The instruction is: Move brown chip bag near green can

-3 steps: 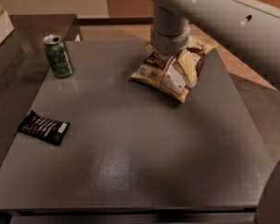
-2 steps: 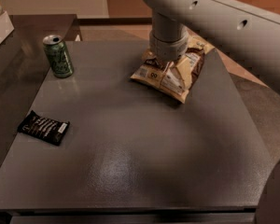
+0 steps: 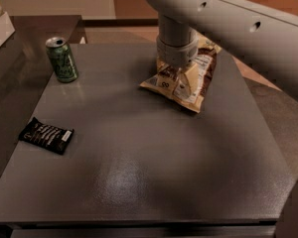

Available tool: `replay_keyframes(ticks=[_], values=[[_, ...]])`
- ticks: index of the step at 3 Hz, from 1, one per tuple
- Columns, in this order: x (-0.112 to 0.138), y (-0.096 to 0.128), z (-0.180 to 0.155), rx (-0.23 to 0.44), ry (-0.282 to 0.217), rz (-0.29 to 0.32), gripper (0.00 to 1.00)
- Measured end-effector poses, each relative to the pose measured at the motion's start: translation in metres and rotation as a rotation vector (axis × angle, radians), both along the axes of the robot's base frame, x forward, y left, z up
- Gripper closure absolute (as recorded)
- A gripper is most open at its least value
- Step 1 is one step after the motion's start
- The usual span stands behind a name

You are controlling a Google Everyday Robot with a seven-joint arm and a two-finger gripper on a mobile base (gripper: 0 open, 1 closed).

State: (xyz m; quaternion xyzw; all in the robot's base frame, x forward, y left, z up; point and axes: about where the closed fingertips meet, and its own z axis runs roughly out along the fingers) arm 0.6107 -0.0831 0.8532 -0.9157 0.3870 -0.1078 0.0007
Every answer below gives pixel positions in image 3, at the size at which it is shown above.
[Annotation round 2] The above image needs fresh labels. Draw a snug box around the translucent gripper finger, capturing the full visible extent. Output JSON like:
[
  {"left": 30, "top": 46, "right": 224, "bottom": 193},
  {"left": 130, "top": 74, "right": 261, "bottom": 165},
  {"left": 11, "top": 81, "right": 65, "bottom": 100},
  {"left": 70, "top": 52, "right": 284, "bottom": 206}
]
[
  {"left": 184, "top": 63, "right": 199, "bottom": 89},
  {"left": 168, "top": 66, "right": 182, "bottom": 91}
]

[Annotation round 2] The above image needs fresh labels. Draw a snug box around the black snack bar wrapper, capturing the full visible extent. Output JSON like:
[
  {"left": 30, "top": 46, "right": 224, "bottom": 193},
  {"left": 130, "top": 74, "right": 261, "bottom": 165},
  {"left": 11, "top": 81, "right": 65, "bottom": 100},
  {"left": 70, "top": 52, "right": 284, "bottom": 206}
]
[{"left": 18, "top": 117, "right": 75, "bottom": 155}]

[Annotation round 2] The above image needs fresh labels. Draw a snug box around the green soda can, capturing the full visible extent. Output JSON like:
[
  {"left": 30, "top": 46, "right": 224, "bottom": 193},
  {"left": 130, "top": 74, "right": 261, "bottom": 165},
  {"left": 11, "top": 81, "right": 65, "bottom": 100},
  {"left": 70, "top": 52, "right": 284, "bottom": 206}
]
[{"left": 46, "top": 37, "right": 78, "bottom": 83}]

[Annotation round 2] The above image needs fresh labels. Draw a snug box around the brown chip bag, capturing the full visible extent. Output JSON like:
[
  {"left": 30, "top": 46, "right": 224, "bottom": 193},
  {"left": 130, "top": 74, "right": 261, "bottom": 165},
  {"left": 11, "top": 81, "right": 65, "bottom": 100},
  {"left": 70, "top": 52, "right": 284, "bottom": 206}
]
[{"left": 140, "top": 34, "right": 222, "bottom": 113}]

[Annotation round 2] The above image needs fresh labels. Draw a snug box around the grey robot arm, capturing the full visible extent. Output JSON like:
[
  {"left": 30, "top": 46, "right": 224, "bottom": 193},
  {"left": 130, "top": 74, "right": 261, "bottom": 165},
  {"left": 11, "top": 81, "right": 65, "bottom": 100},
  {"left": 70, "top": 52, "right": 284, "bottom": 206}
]
[{"left": 146, "top": 0, "right": 298, "bottom": 101}]

